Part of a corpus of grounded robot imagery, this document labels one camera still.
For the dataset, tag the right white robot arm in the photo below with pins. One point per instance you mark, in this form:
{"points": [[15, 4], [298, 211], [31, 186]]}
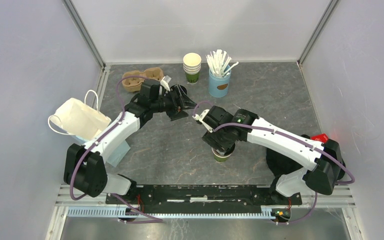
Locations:
{"points": [[321, 163]]}

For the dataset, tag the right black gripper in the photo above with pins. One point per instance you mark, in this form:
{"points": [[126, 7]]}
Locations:
{"points": [[211, 138]]}

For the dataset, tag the brown cardboard cup carrier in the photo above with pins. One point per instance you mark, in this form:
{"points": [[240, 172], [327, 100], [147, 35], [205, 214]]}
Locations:
{"points": [[132, 80]]}

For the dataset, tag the green paper cup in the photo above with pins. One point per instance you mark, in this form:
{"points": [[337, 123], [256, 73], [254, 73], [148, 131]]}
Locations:
{"points": [[222, 156]]}

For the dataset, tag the black cloth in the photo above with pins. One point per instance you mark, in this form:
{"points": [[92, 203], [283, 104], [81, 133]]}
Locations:
{"points": [[282, 165]]}

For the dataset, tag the stack of paper cups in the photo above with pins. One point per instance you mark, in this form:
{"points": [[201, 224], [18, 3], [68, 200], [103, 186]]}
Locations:
{"points": [[192, 66]]}

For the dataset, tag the red emergency button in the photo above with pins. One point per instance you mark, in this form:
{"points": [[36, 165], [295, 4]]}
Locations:
{"points": [[320, 137]]}

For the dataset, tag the stack of black lids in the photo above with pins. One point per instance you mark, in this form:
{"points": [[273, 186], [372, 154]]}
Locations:
{"points": [[182, 90]]}

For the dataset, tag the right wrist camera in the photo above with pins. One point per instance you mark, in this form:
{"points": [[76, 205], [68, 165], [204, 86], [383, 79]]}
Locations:
{"points": [[200, 119]]}

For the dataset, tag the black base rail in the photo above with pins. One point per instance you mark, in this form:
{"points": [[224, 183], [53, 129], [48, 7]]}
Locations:
{"points": [[207, 199]]}

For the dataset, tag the blue straw holder can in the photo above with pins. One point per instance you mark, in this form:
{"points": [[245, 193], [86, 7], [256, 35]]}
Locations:
{"points": [[218, 86]]}

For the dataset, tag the white and blue paper bag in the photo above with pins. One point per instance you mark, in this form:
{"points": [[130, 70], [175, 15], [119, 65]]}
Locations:
{"points": [[78, 119]]}

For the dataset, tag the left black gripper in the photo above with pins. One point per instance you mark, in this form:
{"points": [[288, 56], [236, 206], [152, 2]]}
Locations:
{"points": [[182, 101]]}

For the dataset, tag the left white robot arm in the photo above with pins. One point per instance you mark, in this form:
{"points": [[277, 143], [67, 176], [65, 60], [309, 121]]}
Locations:
{"points": [[85, 171]]}

